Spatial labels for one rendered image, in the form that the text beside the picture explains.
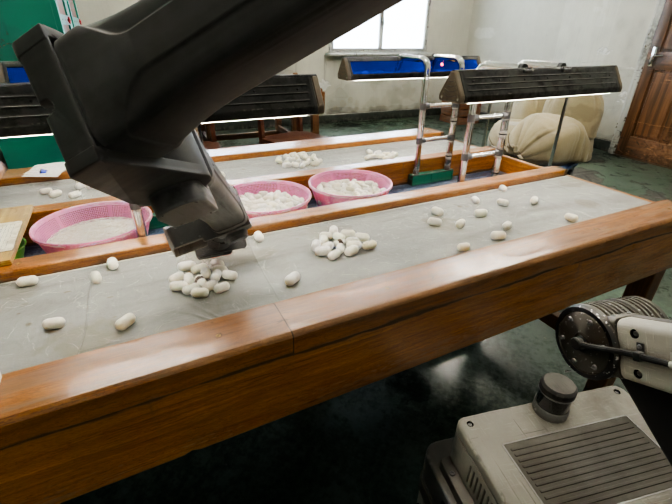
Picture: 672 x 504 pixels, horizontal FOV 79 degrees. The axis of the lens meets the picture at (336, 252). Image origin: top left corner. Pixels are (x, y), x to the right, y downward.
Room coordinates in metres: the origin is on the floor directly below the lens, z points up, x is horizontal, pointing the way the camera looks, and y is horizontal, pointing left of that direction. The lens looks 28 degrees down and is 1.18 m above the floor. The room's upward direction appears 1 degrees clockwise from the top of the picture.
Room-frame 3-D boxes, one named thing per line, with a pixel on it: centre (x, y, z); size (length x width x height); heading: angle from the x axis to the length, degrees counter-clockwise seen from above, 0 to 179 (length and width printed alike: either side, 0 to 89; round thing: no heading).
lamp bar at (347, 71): (1.69, -0.29, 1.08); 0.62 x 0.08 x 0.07; 117
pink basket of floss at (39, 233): (0.92, 0.60, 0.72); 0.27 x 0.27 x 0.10
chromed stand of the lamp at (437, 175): (1.62, -0.33, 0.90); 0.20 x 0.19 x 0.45; 117
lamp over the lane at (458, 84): (1.19, -0.54, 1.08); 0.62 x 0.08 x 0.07; 117
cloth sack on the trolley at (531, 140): (3.56, -1.75, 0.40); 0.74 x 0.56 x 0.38; 115
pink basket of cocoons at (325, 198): (1.24, -0.04, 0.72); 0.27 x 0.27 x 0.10
